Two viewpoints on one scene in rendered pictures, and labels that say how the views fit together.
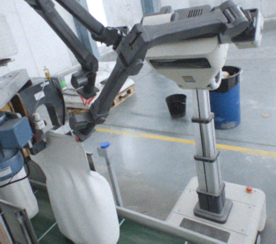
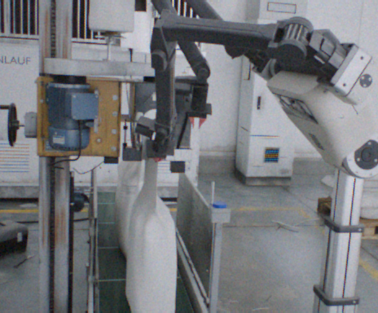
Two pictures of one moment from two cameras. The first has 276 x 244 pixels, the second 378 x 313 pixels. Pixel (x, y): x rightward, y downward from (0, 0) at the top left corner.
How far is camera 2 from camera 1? 1.15 m
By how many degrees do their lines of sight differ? 39
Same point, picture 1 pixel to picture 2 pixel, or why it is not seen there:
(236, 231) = not seen: outside the picture
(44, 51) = not seen: hidden behind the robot
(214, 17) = (260, 29)
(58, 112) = (176, 129)
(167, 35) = (188, 30)
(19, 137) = (76, 108)
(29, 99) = (144, 95)
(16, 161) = (73, 137)
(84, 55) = (191, 56)
